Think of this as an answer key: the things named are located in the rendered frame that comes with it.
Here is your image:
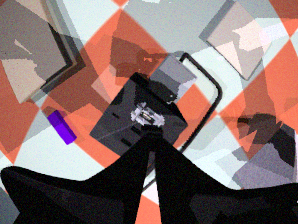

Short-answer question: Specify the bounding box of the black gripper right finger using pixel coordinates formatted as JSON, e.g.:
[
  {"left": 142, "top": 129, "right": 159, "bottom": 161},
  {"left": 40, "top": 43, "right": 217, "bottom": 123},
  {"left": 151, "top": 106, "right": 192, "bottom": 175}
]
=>
[{"left": 154, "top": 137, "right": 298, "bottom": 224}]

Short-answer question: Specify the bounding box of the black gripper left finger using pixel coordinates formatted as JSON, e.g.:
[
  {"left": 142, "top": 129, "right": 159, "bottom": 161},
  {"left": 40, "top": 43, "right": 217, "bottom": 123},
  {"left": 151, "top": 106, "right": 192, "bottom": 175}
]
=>
[{"left": 0, "top": 136, "right": 150, "bottom": 224}]

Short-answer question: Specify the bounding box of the purple rectangular block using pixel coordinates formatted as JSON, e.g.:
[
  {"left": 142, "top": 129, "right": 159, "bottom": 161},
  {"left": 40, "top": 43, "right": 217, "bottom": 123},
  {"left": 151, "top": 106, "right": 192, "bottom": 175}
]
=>
[{"left": 48, "top": 109, "right": 77, "bottom": 145}]

